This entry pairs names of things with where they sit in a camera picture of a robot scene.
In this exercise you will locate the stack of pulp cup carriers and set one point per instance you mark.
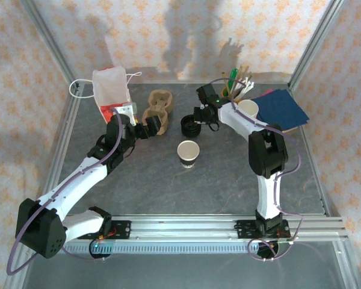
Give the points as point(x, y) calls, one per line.
point(161, 99)

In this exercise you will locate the single paper coffee cup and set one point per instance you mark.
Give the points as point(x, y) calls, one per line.
point(188, 150)

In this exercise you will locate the red and white paper bag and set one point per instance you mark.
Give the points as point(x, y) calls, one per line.
point(111, 87)

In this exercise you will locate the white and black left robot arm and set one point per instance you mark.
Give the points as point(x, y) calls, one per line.
point(75, 183)

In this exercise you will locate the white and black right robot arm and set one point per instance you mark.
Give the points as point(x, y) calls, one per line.
point(267, 192)

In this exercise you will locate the wooden stirrer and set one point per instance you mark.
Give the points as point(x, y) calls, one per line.
point(246, 72)
point(225, 81)
point(241, 72)

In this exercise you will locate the stack of paper cups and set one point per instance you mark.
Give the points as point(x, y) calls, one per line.
point(248, 106)

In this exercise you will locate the white wrapped straw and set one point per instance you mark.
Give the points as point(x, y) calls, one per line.
point(246, 91)
point(245, 82)
point(248, 87)

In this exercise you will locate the green straw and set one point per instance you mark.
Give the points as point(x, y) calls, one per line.
point(234, 76)

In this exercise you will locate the navy napkin stack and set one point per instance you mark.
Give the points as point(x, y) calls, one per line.
point(279, 108)

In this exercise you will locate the tan napkin stack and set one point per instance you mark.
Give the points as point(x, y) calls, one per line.
point(290, 129)

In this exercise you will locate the aluminium side table rail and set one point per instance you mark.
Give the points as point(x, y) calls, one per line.
point(66, 129)
point(307, 141)

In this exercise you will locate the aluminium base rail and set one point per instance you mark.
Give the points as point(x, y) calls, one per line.
point(183, 225)

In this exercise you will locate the aluminium corner post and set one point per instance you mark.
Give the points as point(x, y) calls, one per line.
point(316, 39)
point(49, 39)

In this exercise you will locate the aluminium frame leg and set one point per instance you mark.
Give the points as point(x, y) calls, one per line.
point(12, 281)
point(348, 271)

